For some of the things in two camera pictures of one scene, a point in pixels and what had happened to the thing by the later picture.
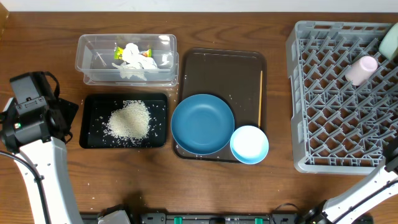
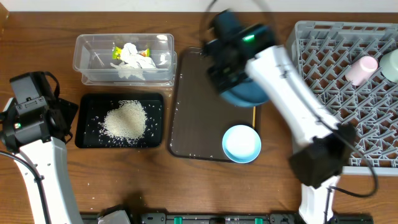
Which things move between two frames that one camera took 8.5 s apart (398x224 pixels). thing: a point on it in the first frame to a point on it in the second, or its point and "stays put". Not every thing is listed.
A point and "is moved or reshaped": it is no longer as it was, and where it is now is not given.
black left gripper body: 66,111 stays put
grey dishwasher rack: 344,96 stays put
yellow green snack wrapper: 119,53 stays put
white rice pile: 131,121 stays put
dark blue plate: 202,124 to 247,93
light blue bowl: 249,144 is moved or reshaped
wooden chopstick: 260,98 to 254,117
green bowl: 388,44 to 388,66
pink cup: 361,71 stays put
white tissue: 135,63 stays put
